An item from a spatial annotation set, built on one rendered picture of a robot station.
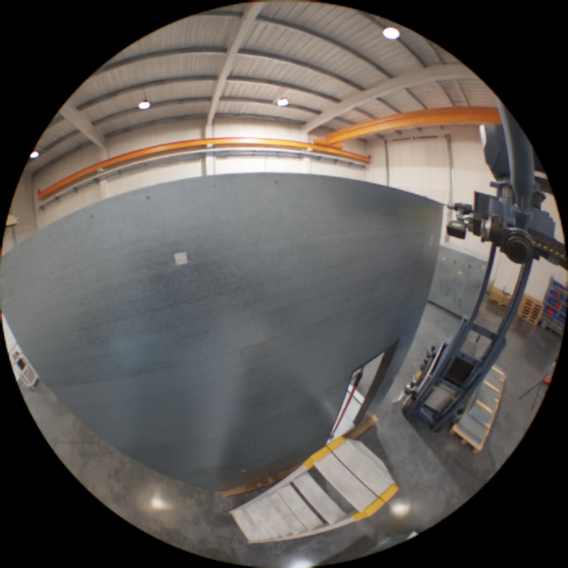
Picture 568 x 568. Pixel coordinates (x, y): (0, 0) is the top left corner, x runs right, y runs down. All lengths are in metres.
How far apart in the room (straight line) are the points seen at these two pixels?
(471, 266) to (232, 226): 6.65
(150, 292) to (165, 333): 0.14
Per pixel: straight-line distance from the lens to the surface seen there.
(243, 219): 0.52
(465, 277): 6.88
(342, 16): 6.25
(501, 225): 1.12
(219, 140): 9.16
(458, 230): 1.11
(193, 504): 3.41
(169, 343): 0.63
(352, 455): 0.84
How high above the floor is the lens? 3.11
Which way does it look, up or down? 24 degrees down
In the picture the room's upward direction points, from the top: 3 degrees counter-clockwise
